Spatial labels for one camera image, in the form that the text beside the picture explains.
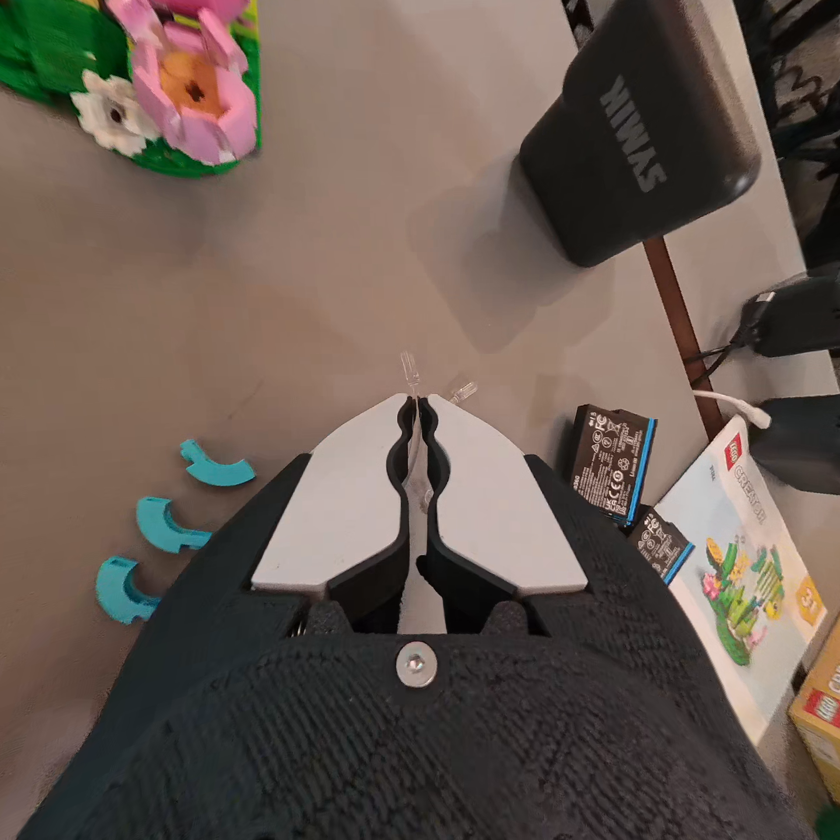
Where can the yellow lego box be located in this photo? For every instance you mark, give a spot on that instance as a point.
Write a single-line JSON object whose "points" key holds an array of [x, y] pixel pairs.
{"points": [[820, 722]]}

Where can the lego instruction booklet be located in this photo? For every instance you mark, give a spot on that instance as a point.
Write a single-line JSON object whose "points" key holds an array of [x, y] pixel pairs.
{"points": [[741, 512]]}

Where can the clear lego stem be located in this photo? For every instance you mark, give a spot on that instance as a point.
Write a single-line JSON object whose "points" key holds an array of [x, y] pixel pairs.
{"points": [[408, 374], [463, 392]]}

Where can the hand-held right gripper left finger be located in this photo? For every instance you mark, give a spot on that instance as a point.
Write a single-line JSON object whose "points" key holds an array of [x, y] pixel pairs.
{"points": [[315, 512]]}

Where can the black battery charger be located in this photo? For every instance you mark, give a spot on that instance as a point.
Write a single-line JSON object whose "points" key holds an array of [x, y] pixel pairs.
{"points": [[800, 446], [794, 315]]}

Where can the lego flower model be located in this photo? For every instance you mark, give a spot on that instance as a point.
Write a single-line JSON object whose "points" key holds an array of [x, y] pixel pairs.
{"points": [[190, 98]]}

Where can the black camera battery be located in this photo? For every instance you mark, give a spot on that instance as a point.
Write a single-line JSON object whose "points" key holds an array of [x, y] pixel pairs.
{"points": [[610, 459], [663, 544]]}

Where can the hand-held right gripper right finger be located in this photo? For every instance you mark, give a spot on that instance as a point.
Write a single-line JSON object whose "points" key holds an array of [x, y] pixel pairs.
{"points": [[505, 512]]}

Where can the cluster of teal curved bricks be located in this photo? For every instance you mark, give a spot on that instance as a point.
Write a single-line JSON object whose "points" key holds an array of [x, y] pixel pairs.
{"points": [[157, 522]]}

